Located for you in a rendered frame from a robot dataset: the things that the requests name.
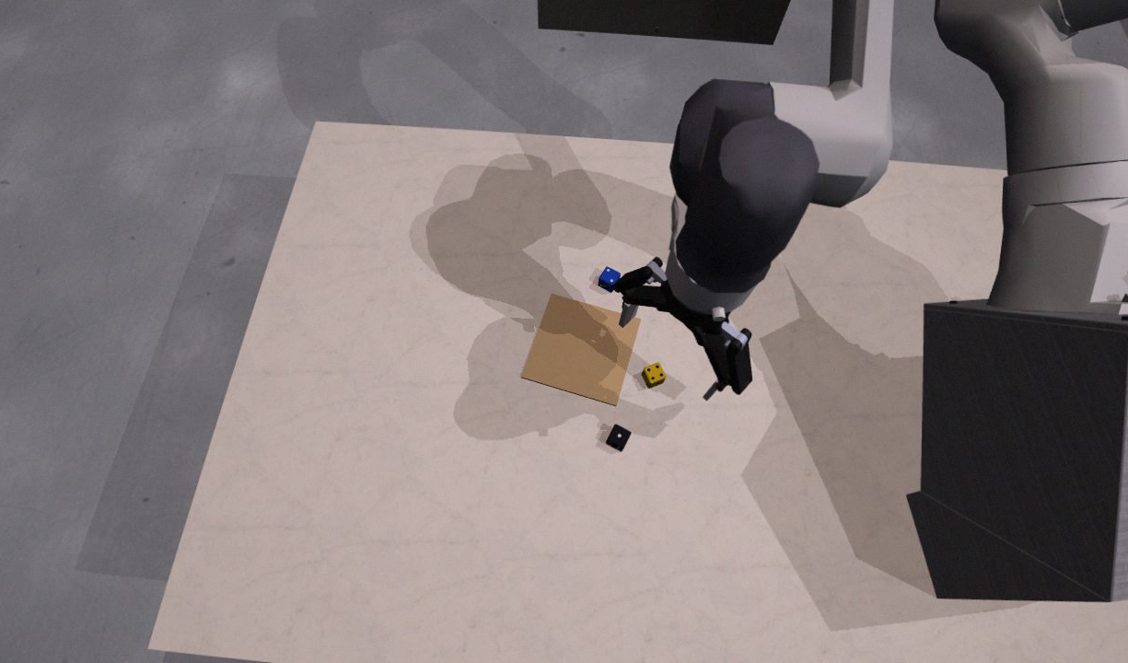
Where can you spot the yellow die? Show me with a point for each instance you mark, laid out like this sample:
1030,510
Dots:
653,375

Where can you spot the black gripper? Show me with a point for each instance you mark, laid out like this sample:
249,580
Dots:
636,294

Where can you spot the black die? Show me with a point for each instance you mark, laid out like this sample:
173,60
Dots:
618,437

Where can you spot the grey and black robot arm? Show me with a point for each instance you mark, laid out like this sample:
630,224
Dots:
748,168

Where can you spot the tan square mat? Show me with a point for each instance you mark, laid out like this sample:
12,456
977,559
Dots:
581,349

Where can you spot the blue die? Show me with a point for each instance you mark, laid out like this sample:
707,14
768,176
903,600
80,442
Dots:
608,278

